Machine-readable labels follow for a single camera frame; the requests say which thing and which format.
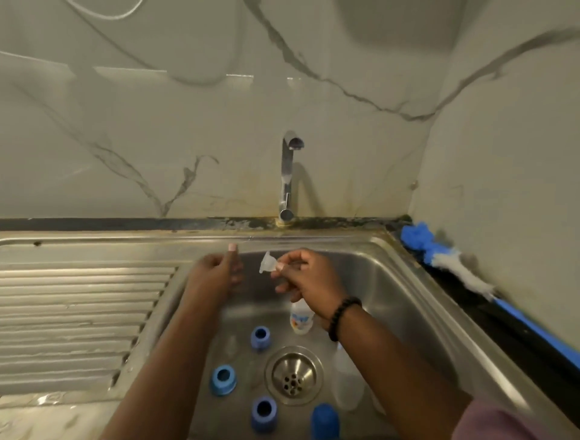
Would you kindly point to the person's left hand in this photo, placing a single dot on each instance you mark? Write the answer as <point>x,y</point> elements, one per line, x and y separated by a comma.
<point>210,279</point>

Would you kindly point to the dark blue dome cap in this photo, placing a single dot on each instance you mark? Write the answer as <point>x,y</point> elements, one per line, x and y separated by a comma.
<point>324,423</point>

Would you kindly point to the blue and white bottle brush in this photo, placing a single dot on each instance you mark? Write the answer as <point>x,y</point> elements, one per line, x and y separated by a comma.
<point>417,237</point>

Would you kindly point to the stainless steel sink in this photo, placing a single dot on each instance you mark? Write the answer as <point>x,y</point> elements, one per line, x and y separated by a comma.
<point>81,299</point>

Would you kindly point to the cartoon print baby bottle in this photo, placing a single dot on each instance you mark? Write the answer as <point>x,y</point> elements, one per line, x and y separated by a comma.
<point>302,319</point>

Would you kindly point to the translucent bottle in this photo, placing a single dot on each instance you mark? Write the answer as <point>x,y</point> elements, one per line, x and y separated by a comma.
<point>347,383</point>

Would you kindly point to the metal sink drain strainer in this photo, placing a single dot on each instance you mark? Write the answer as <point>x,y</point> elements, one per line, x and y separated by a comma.
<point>295,376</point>

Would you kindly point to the chrome sink faucet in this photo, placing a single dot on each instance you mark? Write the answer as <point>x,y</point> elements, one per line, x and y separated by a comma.
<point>287,181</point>

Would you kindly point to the pink shirt sleeve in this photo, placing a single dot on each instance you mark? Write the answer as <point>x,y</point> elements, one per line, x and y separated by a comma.
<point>498,424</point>

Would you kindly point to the clear silicone teat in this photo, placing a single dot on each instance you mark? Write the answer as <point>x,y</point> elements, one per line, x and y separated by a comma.
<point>268,264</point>
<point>231,346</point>

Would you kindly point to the person's right hand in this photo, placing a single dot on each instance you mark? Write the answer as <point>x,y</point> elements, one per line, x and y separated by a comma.
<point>315,283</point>

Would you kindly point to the person's right forearm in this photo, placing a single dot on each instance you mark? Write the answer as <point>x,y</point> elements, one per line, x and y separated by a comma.
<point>399,381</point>

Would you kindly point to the person's left forearm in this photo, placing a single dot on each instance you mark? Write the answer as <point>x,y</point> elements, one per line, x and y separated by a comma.
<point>168,376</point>

